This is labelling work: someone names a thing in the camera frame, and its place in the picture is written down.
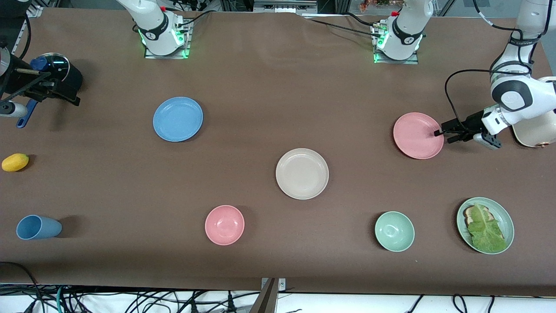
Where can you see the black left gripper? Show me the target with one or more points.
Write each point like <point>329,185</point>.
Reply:
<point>472,121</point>

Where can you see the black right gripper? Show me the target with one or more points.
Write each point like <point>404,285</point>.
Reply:
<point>21,79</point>

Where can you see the pink plate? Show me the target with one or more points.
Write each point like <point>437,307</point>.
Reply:
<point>418,135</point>

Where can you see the blue plate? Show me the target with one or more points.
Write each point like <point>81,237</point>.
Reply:
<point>177,119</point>

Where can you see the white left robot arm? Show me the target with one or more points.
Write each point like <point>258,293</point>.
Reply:
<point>512,95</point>

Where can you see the glass pot lid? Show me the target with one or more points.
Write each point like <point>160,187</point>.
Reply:
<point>58,65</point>

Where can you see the blue plastic utensil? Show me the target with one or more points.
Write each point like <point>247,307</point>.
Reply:
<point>39,64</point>

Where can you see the beige toaster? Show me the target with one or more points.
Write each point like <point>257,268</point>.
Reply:
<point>534,132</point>

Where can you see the toasted bread slice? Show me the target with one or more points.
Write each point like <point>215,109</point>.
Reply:
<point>468,214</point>

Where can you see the yellow lemon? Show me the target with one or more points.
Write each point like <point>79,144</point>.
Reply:
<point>15,162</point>

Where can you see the green plate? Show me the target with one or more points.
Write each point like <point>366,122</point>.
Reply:
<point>506,217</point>

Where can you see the green lettuce leaf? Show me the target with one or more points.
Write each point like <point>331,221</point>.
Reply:
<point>486,232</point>

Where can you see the green bowl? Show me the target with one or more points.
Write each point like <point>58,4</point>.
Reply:
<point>394,231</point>

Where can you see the blue cup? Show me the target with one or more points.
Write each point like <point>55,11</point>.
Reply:
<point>39,227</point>

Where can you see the beige plate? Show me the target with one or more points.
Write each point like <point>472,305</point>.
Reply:
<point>302,174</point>

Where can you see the brown table cover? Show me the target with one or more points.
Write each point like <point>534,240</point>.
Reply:
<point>278,100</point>

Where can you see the grey metal box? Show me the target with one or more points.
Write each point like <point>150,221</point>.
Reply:
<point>284,5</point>

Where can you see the pink bowl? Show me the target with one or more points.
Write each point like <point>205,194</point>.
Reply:
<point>224,225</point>

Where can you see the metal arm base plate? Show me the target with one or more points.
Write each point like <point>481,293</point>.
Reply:
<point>378,58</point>
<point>187,41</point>

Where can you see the silver metal bracket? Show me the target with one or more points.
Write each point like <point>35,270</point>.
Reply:
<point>282,284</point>

